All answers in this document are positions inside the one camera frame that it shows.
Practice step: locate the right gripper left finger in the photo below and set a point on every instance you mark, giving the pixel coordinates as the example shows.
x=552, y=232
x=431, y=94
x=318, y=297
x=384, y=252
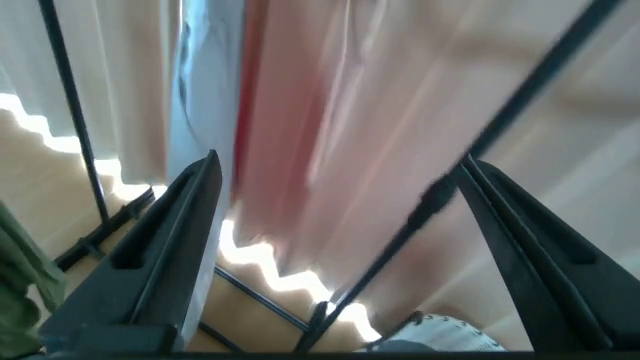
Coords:
x=100, y=305

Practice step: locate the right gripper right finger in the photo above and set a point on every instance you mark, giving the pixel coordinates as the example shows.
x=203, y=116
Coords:
x=560, y=290

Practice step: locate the green garment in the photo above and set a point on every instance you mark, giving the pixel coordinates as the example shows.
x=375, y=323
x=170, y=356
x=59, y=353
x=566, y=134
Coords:
x=20, y=280

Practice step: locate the pale grey shorts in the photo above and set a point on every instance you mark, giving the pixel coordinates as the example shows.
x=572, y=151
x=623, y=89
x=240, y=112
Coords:
x=210, y=75

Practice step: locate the white laundry basket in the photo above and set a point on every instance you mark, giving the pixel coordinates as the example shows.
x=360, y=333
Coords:
x=440, y=335

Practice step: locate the black clothes rack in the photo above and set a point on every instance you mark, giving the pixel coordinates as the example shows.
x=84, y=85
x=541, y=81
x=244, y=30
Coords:
x=75, y=115

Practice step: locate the beige curtain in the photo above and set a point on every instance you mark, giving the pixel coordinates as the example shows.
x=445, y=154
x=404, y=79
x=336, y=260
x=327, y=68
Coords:
x=550, y=100

